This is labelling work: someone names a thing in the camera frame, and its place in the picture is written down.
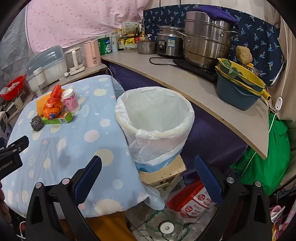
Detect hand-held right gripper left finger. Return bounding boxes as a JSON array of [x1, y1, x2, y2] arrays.
[[25, 155, 102, 241]]

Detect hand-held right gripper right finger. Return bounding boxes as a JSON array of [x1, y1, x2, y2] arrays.
[[194, 155, 272, 241]]

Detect steel wool scrubber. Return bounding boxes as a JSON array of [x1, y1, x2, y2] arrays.
[[31, 115, 45, 130]]

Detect green drink carton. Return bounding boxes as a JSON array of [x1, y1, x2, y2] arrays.
[[42, 110, 72, 125]]

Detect orange foam net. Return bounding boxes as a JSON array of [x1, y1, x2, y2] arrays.
[[36, 94, 66, 116]]

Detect white plastic bag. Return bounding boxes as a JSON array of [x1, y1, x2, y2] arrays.
[[114, 86, 195, 173]]

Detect orange snack wrapper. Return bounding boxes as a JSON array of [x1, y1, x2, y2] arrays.
[[43, 85, 64, 120]]

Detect pink patterned paper cup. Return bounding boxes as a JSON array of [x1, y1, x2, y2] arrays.
[[61, 88, 80, 112]]

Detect red and white packet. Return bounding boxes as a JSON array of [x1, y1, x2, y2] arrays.
[[167, 181, 220, 217]]

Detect blue printed blanket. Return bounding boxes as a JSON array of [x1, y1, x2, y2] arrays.
[[6, 75, 166, 219]]

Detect white printed carton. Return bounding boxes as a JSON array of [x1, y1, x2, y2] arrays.
[[0, 111, 13, 149]]

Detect wooden stool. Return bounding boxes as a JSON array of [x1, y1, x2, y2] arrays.
[[138, 154, 187, 193]]

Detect green plastic bag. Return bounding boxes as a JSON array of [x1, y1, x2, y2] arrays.
[[230, 111, 290, 197]]

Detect glass lid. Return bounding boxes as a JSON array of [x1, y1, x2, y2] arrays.
[[144, 209, 190, 240]]

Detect red plastic basin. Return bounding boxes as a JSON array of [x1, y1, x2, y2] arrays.
[[0, 75, 26, 101]]

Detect blue-grey plastic basin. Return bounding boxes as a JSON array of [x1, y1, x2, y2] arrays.
[[216, 74, 260, 111]]

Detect white covered dish box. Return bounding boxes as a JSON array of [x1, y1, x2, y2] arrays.
[[25, 45, 68, 92]]

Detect stacked yellow and teal basins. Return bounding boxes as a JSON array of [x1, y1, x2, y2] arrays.
[[215, 58, 271, 100]]

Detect green vegetable leaves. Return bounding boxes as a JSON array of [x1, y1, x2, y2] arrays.
[[222, 59, 243, 78]]

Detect black induction cooker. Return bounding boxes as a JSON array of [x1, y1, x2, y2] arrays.
[[172, 58, 219, 82]]

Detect grey plastic sheet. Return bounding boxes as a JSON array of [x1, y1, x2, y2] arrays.
[[0, 9, 30, 81]]

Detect pink electric kettle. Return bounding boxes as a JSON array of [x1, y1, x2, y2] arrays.
[[83, 40, 102, 68]]

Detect brown loofah sponge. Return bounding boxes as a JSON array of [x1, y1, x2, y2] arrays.
[[235, 45, 253, 64]]

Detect green can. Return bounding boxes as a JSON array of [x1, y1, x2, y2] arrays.
[[97, 37, 114, 56]]

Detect large steel steamer pot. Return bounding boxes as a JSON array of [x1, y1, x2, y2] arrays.
[[177, 11, 241, 70]]

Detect white bottle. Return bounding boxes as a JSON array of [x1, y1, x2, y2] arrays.
[[110, 35, 119, 53]]

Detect labelled soy sauce bottle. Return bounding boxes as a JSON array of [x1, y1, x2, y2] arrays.
[[118, 30, 125, 51]]

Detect steel rice cooker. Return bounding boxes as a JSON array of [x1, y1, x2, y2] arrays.
[[156, 25, 185, 58]]

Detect small lidded steel pot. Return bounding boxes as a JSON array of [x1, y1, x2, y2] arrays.
[[136, 39, 158, 55]]

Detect navy patterned cloth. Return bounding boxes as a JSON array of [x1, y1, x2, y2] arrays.
[[142, 3, 286, 86]]

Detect pink dotted cloth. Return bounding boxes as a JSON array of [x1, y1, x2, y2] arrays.
[[25, 0, 158, 54]]

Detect cream carton box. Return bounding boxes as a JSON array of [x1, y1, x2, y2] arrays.
[[121, 21, 139, 36]]

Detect purple cloth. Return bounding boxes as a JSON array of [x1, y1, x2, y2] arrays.
[[196, 5, 238, 24]]

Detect white cable with switch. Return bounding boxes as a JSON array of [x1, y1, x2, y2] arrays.
[[240, 22, 289, 176]]

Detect glass kettle with white handle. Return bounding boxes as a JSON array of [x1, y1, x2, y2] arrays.
[[65, 47, 86, 76]]

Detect black power cord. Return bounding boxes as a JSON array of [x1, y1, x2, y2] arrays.
[[149, 57, 176, 69]]

